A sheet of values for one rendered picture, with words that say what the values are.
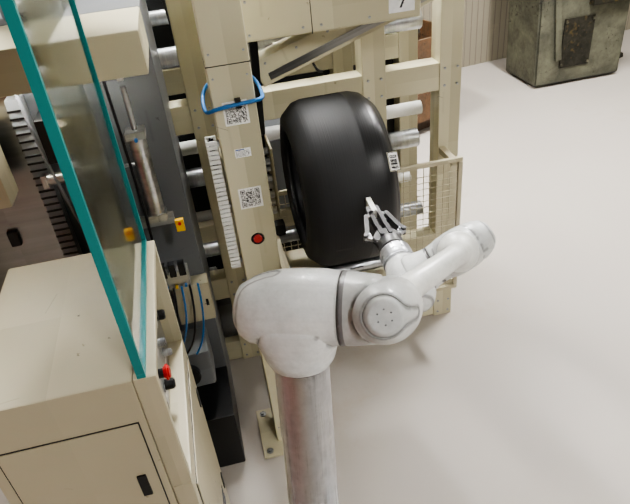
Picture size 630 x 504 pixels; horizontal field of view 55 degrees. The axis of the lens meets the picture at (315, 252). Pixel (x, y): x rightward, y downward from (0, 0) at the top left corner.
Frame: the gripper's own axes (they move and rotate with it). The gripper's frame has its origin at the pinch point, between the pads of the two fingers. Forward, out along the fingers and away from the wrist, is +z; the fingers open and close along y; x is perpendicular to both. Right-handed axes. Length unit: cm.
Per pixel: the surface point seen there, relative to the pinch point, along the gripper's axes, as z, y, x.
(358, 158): 10.9, 0.6, -10.7
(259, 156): 25.0, 28.8, -8.5
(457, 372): 21, -50, 128
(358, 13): 55, -13, -36
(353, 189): 5.6, 3.9, -3.7
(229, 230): 23, 42, 16
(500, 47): 431, -283, 172
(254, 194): 23.2, 32.3, 4.2
